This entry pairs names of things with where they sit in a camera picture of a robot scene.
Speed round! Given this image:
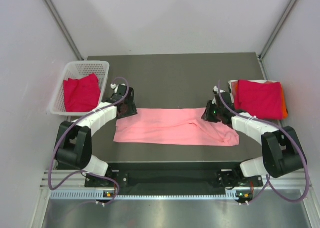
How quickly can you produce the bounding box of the crimson t shirt in basket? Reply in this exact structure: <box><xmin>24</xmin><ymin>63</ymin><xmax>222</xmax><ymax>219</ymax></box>
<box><xmin>63</xmin><ymin>73</ymin><xmax>101</xmax><ymax>112</ymax></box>

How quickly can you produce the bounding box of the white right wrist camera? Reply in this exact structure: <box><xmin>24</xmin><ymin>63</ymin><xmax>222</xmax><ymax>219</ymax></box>
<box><xmin>213</xmin><ymin>86</ymin><xmax>225</xmax><ymax>94</ymax></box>

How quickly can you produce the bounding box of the grey slotted cable duct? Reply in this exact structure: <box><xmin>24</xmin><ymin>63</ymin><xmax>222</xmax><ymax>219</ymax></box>
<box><xmin>50</xmin><ymin>189</ymin><xmax>252</xmax><ymax>201</ymax></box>

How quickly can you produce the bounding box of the folded orange t shirt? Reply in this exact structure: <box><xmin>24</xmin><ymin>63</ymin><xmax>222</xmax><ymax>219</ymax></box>
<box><xmin>275</xmin><ymin>82</ymin><xmax>288</xmax><ymax>120</ymax></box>

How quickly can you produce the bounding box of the light pink t shirt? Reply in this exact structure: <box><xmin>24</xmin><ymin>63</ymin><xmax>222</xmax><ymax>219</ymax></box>
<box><xmin>113</xmin><ymin>108</ymin><xmax>240</xmax><ymax>146</ymax></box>

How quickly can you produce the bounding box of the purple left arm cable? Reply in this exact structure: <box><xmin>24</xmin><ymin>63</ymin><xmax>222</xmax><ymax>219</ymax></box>
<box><xmin>47</xmin><ymin>77</ymin><xmax>131</xmax><ymax>208</ymax></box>

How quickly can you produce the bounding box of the folded crimson t shirt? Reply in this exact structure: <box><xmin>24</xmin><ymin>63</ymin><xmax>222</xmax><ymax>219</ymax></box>
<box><xmin>231</xmin><ymin>80</ymin><xmax>288</xmax><ymax>120</ymax></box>

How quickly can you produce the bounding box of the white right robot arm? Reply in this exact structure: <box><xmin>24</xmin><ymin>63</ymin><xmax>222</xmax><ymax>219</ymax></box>
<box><xmin>202</xmin><ymin>91</ymin><xmax>307</xmax><ymax>186</ymax></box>

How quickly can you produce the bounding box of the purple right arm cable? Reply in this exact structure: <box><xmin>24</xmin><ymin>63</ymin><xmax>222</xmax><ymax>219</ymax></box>
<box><xmin>216</xmin><ymin>79</ymin><xmax>311</xmax><ymax>206</ymax></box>

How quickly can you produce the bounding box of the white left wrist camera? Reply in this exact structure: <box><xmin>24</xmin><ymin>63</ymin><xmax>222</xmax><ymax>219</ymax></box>
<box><xmin>110</xmin><ymin>83</ymin><xmax>127</xmax><ymax>95</ymax></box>

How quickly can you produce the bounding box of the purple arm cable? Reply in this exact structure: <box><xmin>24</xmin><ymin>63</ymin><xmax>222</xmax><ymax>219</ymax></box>
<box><xmin>216</xmin><ymin>79</ymin><xmax>311</xmax><ymax>206</ymax></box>
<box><xmin>47</xmin><ymin>77</ymin><xmax>131</xmax><ymax>208</ymax></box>

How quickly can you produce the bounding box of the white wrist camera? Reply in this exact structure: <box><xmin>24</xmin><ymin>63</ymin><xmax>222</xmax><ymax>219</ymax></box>
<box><xmin>213</xmin><ymin>86</ymin><xmax>225</xmax><ymax>94</ymax></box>
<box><xmin>110</xmin><ymin>83</ymin><xmax>127</xmax><ymax>95</ymax></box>

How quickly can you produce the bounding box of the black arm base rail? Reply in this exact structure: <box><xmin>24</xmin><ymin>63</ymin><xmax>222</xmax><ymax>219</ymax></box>
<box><xmin>84</xmin><ymin>161</ymin><xmax>263</xmax><ymax>196</ymax></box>

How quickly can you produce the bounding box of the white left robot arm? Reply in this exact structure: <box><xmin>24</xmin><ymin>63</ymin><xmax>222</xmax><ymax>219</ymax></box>
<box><xmin>54</xmin><ymin>84</ymin><xmax>138</xmax><ymax>186</ymax></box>

